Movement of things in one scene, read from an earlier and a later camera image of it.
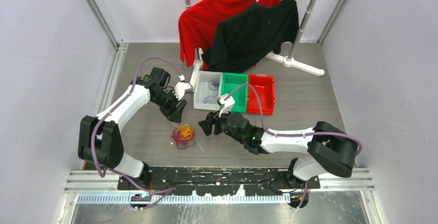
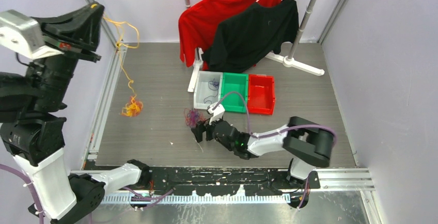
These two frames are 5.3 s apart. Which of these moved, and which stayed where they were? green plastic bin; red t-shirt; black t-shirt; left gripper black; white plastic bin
Moved: left gripper black
Stayed: green plastic bin; red t-shirt; white plastic bin; black t-shirt
